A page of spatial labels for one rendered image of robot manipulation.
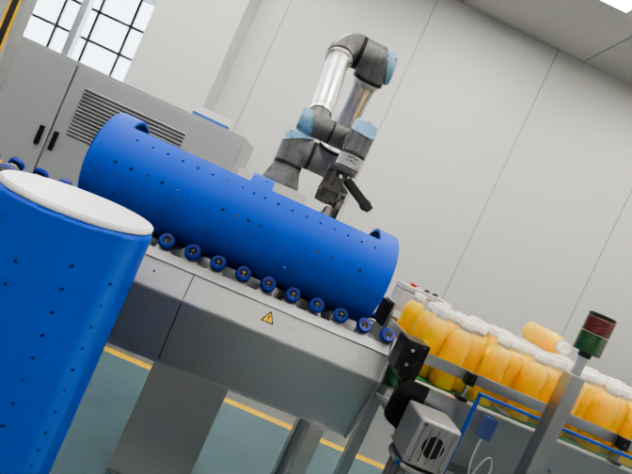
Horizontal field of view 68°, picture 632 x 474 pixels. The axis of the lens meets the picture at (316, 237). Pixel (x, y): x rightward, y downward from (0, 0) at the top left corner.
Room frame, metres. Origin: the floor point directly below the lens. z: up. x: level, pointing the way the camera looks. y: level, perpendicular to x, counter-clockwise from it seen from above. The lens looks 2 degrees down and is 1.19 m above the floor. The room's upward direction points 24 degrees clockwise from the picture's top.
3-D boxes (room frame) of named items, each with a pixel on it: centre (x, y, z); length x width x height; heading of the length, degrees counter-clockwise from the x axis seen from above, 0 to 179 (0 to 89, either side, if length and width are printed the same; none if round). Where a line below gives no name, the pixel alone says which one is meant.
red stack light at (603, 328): (1.15, -0.71, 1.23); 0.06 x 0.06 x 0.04
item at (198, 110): (3.08, 0.93, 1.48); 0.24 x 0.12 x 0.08; 101
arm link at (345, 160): (1.41, 0.00, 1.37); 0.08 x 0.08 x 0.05
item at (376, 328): (1.46, -0.29, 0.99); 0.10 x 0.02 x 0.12; 7
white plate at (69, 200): (0.89, 0.43, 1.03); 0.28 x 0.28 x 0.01
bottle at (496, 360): (1.34, -0.61, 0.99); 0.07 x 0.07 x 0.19
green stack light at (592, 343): (1.15, -0.71, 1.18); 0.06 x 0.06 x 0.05
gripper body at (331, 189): (1.41, 0.01, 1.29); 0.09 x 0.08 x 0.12; 97
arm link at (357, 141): (1.41, 0.00, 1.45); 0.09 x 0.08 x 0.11; 11
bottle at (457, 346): (1.32, -0.49, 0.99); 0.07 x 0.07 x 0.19
